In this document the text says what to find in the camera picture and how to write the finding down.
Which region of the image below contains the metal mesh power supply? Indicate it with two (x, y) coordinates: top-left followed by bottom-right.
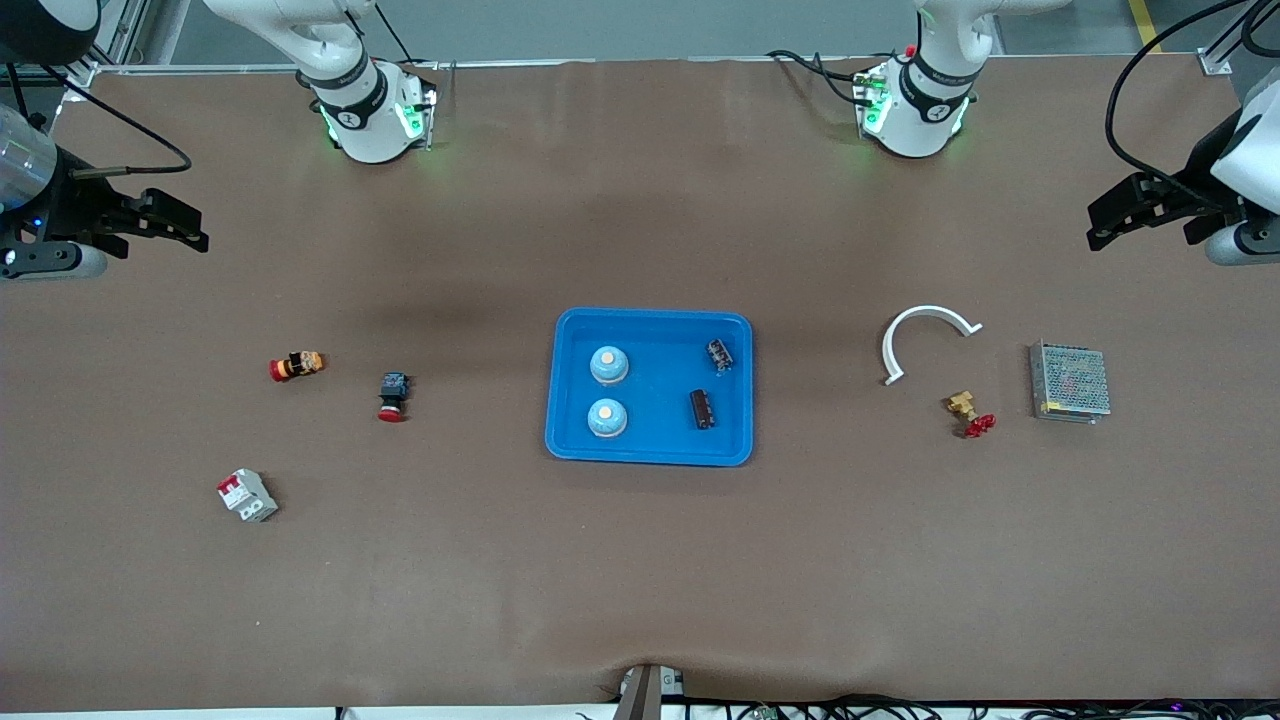
(1029, 340), (1112, 425)

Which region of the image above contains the white curved plastic bracket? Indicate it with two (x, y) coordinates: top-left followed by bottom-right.
(881, 305), (984, 387)

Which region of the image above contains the blue plastic tray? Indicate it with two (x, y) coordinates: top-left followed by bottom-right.
(545, 307), (754, 468)

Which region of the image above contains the aluminium frame post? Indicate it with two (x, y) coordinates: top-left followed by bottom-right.
(1195, 0), (1280, 77)
(60, 0), (151, 91)

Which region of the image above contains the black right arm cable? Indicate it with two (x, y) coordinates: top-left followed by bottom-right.
(8, 60), (193, 181)

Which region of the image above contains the black base cable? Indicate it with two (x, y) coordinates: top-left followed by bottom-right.
(768, 48), (881, 106)

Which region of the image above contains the brass valve red handle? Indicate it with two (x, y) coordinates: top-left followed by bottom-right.
(947, 390), (997, 439)

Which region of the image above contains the white red circuit breaker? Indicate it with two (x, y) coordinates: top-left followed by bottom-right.
(217, 468), (280, 523)

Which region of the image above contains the brown table mat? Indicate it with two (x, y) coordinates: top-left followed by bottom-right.
(0, 55), (1280, 713)

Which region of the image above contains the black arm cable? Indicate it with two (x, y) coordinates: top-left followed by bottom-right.
(1104, 0), (1280, 211)
(8, 60), (193, 181)

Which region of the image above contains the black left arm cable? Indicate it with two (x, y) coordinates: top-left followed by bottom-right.
(1104, 0), (1280, 211)

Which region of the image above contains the orange red emergency button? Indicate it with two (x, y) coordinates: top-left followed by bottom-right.
(269, 350), (326, 383)

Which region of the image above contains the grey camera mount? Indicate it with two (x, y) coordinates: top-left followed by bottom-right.
(612, 664), (686, 720)

